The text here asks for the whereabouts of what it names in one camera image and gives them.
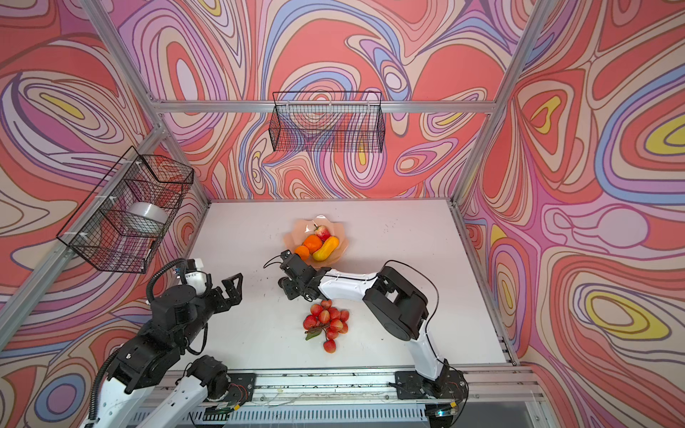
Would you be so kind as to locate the large orange fake persimmon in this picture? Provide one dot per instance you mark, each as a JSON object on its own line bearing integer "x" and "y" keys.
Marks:
{"x": 313, "y": 243}

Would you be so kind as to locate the red fake lychee bunch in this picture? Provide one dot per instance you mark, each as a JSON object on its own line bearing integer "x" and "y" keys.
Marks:
{"x": 326, "y": 322}

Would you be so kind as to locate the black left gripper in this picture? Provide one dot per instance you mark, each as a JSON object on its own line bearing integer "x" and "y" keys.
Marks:
{"x": 221, "y": 304}

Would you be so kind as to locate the aluminium corner frame post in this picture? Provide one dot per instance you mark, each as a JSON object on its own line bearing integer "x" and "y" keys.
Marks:
{"x": 531, "y": 34}

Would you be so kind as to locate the white tape roll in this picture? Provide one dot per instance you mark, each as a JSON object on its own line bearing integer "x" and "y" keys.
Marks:
{"x": 146, "y": 218}

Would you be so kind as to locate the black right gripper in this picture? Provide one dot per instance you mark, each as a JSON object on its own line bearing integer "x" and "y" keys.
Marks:
{"x": 286, "y": 283}

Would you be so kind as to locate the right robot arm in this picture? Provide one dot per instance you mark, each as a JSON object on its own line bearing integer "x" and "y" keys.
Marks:
{"x": 398, "y": 306}

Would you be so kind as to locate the red fake apple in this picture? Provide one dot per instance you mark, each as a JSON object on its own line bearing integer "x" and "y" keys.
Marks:
{"x": 322, "y": 233}

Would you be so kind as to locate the black wire basket on back wall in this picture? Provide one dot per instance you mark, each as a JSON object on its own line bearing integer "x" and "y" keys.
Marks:
{"x": 327, "y": 121}

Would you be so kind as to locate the small orange fake tangerine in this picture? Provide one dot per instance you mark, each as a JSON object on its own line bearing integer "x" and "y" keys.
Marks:
{"x": 303, "y": 252}

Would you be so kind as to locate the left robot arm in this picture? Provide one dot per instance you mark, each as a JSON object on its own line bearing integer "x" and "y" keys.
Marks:
{"x": 182, "y": 300}

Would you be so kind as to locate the pink wavy fruit bowl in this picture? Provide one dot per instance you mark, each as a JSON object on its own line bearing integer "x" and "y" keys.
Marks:
{"x": 304, "y": 227}

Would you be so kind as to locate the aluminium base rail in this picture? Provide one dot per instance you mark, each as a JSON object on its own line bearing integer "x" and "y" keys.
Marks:
{"x": 490, "y": 396}

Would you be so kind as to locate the black wire basket on left wall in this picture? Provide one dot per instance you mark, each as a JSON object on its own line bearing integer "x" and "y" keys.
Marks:
{"x": 124, "y": 224}

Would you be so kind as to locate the left rear aluminium post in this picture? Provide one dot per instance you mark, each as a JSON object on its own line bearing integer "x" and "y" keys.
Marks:
{"x": 125, "y": 65}

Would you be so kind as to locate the black wire basket on wall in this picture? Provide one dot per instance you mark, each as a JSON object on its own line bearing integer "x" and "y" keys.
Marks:
{"x": 124, "y": 224}
{"x": 327, "y": 121}

